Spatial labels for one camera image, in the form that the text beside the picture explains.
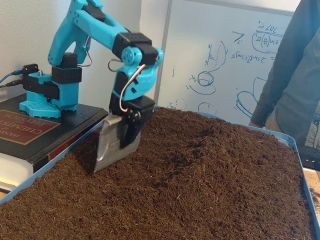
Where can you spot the whiteboard with blue sketches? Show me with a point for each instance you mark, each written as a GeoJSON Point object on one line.
{"type": "Point", "coordinates": [200, 37]}

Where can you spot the person's right forearm green sleeve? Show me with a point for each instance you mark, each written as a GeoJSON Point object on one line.
{"type": "Point", "coordinates": [265, 105]}

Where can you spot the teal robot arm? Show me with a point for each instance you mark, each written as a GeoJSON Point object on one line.
{"type": "Point", "coordinates": [100, 27]}

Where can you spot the person in green shirt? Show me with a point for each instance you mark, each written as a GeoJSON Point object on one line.
{"type": "Point", "coordinates": [300, 75]}

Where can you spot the black chemistry handbook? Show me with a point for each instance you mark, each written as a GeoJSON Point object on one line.
{"type": "Point", "coordinates": [70, 130]}

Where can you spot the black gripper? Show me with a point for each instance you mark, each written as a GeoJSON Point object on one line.
{"type": "Point", "coordinates": [140, 106]}

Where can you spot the silver tape shovel blade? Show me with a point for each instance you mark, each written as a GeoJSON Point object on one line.
{"type": "Point", "coordinates": [107, 152]}

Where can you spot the blue tray of soil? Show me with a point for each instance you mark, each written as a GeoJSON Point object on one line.
{"type": "Point", "coordinates": [175, 187]}

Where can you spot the person's right hand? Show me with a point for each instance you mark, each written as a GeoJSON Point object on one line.
{"type": "Point", "coordinates": [255, 124]}

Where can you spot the black motor controller box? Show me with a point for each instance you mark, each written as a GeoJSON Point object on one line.
{"type": "Point", "coordinates": [30, 70]}

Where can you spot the black perforated box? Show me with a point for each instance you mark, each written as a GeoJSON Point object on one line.
{"type": "Point", "coordinates": [310, 157]}

